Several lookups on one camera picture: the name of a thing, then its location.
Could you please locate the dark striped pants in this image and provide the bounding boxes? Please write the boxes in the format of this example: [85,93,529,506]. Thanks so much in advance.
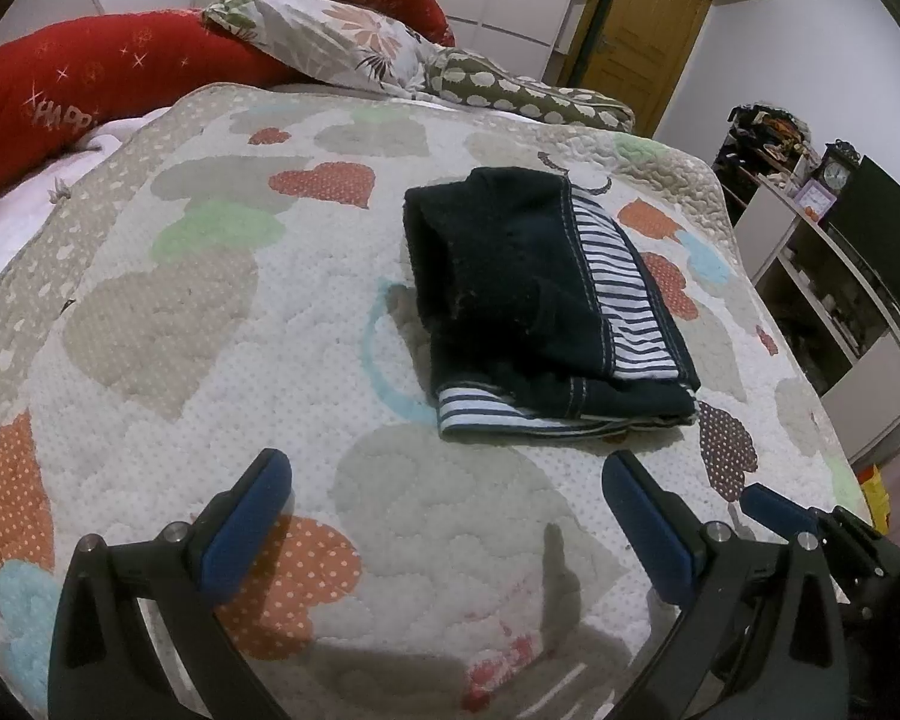
[403,167,701,439]

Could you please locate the yellow cardboard box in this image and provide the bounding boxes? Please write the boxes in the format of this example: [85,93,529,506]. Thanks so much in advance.
[857,465,891,535]

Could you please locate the white shelf cabinet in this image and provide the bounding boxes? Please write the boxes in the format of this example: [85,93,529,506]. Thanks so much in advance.
[735,179,900,465]

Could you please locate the desk clock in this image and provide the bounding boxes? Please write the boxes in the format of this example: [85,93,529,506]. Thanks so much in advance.
[813,138,862,197]

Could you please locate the cluttered shoe rack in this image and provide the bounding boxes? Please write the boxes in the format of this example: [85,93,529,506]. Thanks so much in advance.
[712,103,820,210]

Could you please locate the heart pattern quilt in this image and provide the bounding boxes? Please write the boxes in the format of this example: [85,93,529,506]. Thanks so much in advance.
[0,85,865,718]

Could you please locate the pink bed sheet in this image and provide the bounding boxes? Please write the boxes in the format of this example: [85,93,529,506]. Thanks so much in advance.
[0,107,167,273]

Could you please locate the wooden door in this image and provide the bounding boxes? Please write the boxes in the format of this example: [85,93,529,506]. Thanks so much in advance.
[559,0,712,137]

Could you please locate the olive dotted pillow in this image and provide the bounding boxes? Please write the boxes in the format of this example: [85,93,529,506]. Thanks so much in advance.
[425,47,635,133]

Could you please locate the long red bolster pillow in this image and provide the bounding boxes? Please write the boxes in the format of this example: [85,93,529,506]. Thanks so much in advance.
[0,10,301,193]

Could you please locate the floral white pillow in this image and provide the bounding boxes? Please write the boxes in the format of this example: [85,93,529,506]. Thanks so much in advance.
[203,0,440,98]

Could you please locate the grey headboard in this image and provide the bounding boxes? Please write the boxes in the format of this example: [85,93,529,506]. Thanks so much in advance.
[0,0,105,46]

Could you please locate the small picture frame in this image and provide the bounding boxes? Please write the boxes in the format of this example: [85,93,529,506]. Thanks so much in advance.
[793,179,837,223]

